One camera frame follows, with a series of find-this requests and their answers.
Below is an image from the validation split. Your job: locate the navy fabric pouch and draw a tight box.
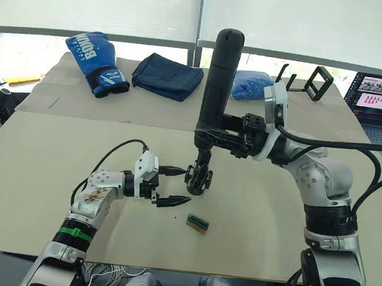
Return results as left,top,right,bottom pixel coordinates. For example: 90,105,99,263
129,50,207,105

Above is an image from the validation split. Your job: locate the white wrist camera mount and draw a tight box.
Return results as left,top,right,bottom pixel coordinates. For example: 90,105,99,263
255,79,292,166
133,150,161,183

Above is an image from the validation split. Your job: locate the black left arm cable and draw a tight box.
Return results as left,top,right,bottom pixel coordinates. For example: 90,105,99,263
69,132,151,214

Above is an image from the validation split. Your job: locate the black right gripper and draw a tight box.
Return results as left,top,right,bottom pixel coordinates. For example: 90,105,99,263
192,107,272,162

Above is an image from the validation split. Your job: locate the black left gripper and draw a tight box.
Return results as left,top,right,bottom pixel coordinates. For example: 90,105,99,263
137,162,195,213

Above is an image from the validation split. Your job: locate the black metal stand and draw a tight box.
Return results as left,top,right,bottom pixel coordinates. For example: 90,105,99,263
273,60,334,104

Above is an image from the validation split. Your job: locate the small green screw box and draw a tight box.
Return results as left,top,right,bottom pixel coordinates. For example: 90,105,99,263
184,212,211,236

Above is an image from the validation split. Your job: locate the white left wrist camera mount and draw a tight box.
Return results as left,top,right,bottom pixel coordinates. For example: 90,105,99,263
133,150,161,183

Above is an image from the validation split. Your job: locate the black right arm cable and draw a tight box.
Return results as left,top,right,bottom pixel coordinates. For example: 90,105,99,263
265,106,382,225

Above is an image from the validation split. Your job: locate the yellow flat strip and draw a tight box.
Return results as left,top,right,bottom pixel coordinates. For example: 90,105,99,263
3,73,42,88

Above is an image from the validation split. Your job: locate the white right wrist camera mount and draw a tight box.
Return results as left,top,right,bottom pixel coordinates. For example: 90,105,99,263
255,79,292,166

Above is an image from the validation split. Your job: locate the open laptop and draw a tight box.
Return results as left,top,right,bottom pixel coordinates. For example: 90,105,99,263
338,71,382,147

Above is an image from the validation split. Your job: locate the white coiled cable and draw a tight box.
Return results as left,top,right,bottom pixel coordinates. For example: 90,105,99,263
79,260,147,286

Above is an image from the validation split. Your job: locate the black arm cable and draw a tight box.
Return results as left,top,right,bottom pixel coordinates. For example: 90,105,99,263
69,132,151,214
265,106,382,225

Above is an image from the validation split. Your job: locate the blue plastic bag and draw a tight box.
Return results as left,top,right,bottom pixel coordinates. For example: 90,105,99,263
230,69,276,105

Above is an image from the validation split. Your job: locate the black cylinder object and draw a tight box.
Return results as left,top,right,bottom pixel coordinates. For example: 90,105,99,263
0,88,14,112

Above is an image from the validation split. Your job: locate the blue boxing glove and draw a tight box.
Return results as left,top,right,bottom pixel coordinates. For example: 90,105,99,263
59,28,136,102

